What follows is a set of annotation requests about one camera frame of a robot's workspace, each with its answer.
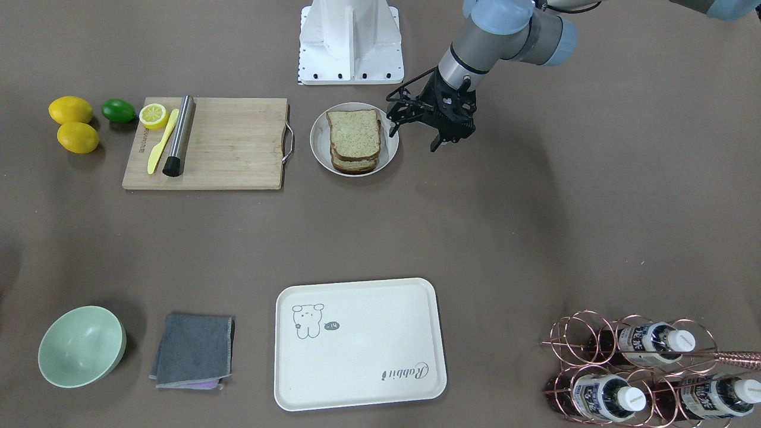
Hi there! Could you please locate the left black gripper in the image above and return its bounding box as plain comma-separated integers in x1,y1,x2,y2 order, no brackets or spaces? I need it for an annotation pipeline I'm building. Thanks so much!
386,68,477,153

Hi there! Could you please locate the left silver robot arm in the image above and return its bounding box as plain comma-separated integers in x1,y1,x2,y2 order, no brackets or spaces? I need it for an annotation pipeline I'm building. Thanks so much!
386,1,600,152

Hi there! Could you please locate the cream rabbit tray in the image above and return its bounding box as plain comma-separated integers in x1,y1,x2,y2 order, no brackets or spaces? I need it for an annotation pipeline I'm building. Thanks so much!
273,278,448,412

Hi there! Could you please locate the white round plate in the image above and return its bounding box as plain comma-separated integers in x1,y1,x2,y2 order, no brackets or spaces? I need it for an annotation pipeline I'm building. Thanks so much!
310,102,400,177

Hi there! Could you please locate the wooden cutting board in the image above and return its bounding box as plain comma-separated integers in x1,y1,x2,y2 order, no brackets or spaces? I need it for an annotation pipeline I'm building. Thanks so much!
122,97,293,190

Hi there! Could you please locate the steel muddler black tip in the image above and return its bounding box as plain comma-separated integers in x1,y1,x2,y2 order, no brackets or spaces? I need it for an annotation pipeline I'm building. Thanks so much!
162,95,196,178

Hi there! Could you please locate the yellow plastic knife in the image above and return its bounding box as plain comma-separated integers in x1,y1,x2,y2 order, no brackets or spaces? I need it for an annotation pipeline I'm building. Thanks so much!
146,109,180,174

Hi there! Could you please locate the half lemon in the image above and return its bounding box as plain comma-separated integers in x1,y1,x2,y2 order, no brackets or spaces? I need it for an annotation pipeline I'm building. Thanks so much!
139,103,169,130

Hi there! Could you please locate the green lime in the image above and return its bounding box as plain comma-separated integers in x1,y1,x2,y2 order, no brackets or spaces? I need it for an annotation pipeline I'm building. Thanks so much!
100,98,137,124

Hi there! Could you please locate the grey folded cloth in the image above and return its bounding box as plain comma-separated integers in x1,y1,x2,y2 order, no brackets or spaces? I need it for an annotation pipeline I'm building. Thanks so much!
149,313,235,390

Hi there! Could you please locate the tea bottle one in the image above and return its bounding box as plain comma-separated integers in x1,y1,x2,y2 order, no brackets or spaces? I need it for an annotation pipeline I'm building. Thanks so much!
584,322,696,368

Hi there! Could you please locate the tea bottle two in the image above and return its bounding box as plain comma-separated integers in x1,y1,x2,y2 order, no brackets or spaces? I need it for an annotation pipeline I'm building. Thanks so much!
543,374,647,423

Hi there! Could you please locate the yellow lemon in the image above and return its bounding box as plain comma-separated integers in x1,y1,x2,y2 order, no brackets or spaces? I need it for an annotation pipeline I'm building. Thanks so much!
56,122,100,154
48,96,93,125

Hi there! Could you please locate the tea bottle three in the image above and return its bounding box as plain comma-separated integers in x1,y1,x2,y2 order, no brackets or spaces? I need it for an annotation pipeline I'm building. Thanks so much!
654,374,760,421

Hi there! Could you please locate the mint green bowl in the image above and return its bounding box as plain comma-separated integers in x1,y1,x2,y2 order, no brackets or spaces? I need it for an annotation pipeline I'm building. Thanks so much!
37,306,126,388

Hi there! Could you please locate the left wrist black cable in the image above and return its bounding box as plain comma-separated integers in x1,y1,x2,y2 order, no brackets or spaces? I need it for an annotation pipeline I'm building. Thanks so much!
386,67,441,102

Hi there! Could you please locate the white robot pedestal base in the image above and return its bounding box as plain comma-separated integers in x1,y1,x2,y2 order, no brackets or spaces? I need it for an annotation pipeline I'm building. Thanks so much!
297,1,405,85

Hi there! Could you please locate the copper wire bottle rack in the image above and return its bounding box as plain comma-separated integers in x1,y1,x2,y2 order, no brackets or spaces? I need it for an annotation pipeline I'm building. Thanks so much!
543,310,759,427

